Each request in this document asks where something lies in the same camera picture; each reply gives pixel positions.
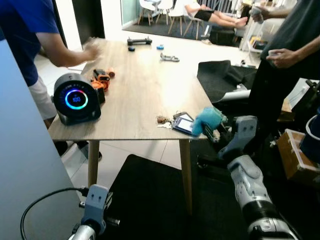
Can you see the black floor carpet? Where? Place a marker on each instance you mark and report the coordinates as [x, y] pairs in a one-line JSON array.
[[150, 200]]

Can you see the white tube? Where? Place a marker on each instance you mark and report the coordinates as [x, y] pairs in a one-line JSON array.
[[235, 95]]

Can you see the seated person bare legs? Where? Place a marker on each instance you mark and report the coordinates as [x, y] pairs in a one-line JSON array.
[[215, 16]]

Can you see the small black round object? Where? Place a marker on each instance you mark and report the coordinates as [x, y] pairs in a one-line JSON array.
[[131, 49]]

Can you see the person in black clothes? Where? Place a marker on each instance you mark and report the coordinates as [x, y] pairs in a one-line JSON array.
[[290, 75]]

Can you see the small blue object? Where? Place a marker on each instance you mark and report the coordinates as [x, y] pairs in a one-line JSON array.
[[160, 47]]

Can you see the wooden box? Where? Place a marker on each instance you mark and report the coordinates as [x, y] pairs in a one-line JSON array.
[[295, 157]]

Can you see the white chair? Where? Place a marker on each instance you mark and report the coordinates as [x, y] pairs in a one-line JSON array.
[[177, 7], [146, 6]]

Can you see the person in blue shirt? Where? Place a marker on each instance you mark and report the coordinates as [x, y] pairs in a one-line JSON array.
[[20, 30]]

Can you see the white partition board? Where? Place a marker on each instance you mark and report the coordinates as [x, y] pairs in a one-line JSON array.
[[30, 160]]

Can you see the dark framed white card tag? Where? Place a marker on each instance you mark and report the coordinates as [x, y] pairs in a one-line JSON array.
[[183, 123]]

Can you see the orange black power tool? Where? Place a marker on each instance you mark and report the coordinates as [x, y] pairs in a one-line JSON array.
[[101, 81]]

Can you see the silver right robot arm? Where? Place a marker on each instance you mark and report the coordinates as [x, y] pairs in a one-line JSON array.
[[255, 195]]

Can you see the grey metal carabiner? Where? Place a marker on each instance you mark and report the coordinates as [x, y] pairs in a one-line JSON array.
[[169, 57]]

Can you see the light wooden table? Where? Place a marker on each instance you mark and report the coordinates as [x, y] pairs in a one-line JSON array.
[[145, 95]]

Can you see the black bar device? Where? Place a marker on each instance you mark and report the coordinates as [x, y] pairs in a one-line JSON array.
[[139, 41]]

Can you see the dark blue bucket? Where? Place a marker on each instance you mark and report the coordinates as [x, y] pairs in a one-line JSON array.
[[312, 140]]

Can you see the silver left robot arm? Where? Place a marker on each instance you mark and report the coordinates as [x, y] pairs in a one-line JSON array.
[[84, 234]]

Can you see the black fabric bag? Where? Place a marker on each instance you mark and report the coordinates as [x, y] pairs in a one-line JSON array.
[[220, 80]]

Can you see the key with brown tag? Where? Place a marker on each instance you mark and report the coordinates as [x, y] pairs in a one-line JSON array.
[[162, 120]]

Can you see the black case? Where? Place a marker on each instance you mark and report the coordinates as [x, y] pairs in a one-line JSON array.
[[222, 36]]

